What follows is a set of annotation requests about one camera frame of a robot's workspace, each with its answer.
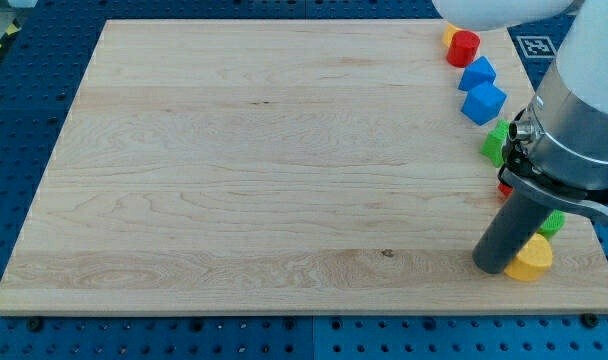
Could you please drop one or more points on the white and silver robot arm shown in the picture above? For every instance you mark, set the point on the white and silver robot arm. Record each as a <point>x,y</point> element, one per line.
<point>557,152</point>

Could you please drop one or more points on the light wooden board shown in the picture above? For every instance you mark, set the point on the light wooden board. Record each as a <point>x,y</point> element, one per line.
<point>258,167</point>

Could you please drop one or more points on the green star block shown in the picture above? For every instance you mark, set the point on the green star block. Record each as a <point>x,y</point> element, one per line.
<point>493,143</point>

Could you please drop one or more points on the lower blue cube block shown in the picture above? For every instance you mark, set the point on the lower blue cube block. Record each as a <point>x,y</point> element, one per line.
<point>483,103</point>

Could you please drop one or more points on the blue cube block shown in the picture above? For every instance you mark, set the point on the blue cube block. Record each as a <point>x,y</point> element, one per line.
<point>476,73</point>
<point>483,103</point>

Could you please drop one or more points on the small red block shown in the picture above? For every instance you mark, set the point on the small red block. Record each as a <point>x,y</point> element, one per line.
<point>504,189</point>

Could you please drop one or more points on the upper blue cube block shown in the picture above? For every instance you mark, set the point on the upper blue cube block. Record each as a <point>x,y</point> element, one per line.
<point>476,73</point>

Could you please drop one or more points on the red cylinder block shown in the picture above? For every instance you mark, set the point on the red cylinder block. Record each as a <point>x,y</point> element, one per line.
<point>463,48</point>

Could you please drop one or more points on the yellow block at top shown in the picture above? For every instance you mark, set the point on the yellow block at top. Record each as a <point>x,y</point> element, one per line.
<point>449,31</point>

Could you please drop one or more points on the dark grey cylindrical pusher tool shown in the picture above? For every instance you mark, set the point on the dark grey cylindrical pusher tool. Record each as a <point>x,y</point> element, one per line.
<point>512,227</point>

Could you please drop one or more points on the yellow heart block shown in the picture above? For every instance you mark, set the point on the yellow heart block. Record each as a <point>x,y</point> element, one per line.
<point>532,261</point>

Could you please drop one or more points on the green round block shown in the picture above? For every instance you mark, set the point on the green round block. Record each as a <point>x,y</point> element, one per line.
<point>552,225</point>

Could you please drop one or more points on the white fiducial marker tag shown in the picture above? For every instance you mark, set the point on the white fiducial marker tag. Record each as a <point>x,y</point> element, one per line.
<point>536,46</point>

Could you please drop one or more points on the black bolt left front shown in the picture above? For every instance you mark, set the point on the black bolt left front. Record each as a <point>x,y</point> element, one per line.
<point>34,324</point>

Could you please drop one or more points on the black bolt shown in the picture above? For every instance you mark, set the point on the black bolt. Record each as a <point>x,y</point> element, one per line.
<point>590,320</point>
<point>34,324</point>

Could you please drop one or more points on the black bolt right front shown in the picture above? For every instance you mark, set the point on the black bolt right front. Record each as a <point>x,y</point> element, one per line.
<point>590,320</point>

